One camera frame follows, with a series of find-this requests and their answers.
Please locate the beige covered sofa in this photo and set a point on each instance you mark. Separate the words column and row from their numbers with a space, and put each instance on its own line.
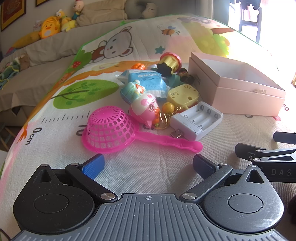
column 46, row 51

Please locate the brown toy figure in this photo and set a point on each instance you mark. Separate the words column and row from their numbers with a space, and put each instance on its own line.
column 186, row 77

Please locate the red yellow lantern toy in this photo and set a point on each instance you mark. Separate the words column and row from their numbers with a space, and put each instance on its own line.
column 170, row 61

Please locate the beige pillow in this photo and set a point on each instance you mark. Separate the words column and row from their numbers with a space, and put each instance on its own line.
column 101, row 14

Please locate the pink plastic strainer scoop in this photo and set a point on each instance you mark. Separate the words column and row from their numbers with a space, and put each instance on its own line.
column 108, row 125

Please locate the grey neck pillow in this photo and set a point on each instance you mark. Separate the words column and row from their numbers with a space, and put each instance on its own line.
column 134, row 9

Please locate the teal cartoon toy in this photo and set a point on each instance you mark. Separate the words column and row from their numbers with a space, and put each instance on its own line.
column 130, row 91

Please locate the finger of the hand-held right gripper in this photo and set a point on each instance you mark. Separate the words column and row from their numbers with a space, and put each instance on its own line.
column 284, row 138
column 245, row 151

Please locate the yellow duck plush backpack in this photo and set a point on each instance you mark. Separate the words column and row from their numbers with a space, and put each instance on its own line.
column 48, row 27

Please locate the grey bear plush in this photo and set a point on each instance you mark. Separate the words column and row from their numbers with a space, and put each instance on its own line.
column 149, row 10

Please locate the pink pig toy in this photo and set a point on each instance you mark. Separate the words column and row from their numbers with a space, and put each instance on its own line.
column 145, row 106

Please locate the small framed picture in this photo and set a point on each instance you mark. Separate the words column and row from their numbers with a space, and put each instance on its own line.
column 45, row 2

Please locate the small brown plush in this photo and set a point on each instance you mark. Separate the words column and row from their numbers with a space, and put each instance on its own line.
column 23, row 61

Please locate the teal plastic toy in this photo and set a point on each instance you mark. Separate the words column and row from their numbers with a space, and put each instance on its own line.
column 174, row 80

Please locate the cartoon printed play mat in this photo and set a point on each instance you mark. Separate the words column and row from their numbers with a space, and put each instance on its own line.
column 129, row 166

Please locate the long yellow plush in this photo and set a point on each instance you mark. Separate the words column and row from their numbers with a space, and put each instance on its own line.
column 23, row 40

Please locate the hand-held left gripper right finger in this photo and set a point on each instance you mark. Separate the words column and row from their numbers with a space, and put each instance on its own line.
column 203, row 165

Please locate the orange toothed toy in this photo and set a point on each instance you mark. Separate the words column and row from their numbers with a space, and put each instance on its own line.
column 138, row 66

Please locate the large framed picture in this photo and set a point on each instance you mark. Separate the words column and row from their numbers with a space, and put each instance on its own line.
column 11, row 12

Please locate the white battery charger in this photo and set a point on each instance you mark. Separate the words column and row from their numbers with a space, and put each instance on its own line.
column 196, row 120

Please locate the blue wet wipes packet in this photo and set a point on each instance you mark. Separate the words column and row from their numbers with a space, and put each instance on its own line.
column 150, row 81

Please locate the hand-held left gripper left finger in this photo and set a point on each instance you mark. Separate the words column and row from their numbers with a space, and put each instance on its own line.
column 93, row 165

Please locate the yellow duck plush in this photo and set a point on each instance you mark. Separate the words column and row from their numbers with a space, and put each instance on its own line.
column 67, row 23

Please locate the dark chair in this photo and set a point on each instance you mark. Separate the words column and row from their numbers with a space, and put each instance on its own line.
column 249, row 20

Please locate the pink cardboard box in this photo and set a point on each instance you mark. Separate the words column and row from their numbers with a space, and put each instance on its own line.
column 242, row 95

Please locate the small cartoon doll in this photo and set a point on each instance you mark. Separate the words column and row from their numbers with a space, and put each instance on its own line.
column 77, row 10

